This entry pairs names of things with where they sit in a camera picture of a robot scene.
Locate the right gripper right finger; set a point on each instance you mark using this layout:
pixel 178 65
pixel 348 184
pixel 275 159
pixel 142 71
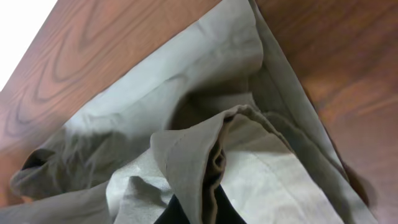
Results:
pixel 226 214

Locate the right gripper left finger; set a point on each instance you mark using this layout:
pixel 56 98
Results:
pixel 173 214

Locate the grey-green shorts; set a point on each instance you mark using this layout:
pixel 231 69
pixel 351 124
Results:
pixel 218 104

